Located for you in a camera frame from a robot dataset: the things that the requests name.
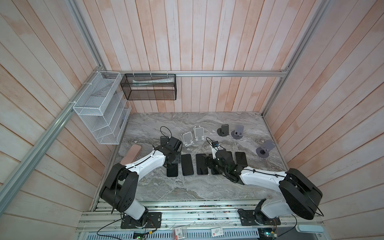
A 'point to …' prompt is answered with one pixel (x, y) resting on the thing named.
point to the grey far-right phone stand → (237, 133)
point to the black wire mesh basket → (149, 86)
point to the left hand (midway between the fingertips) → (173, 160)
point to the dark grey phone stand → (224, 131)
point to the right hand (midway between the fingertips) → (207, 154)
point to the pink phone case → (131, 155)
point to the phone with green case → (213, 164)
